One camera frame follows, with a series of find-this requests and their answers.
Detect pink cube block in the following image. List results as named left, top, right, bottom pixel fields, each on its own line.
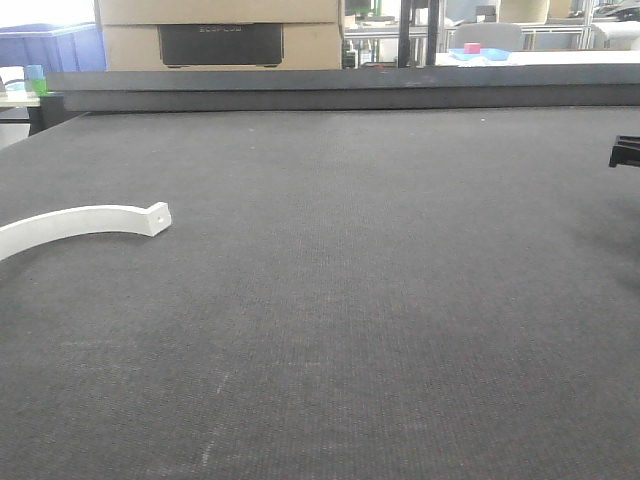
left=463, top=42, right=482, bottom=55

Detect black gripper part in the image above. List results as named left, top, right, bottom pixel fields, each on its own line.
left=609, top=135, right=640, bottom=168

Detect light blue shallow tray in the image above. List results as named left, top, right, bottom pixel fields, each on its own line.
left=449, top=48, right=511, bottom=62

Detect stacked blue green cups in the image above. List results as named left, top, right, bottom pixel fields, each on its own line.
left=24, top=65, right=48, bottom=97

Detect black vertical post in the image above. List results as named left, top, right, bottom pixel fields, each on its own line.
left=397, top=0, right=412, bottom=68
left=425, top=0, right=440, bottom=66

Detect grey chair back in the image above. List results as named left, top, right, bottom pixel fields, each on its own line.
left=449, top=23, right=523, bottom=51

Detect black table edge rail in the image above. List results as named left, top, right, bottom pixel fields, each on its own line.
left=47, top=64, right=639, bottom=113

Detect white curved PVC pipe piece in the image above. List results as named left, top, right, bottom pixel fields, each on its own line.
left=1, top=202, right=172, bottom=260

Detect large cardboard box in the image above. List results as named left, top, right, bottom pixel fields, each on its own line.
left=95, top=0, right=344, bottom=71

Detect blue storage crate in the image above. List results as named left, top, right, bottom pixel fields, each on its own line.
left=1, top=22, right=106, bottom=72

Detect white table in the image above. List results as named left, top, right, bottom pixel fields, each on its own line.
left=436, top=50, right=639, bottom=67

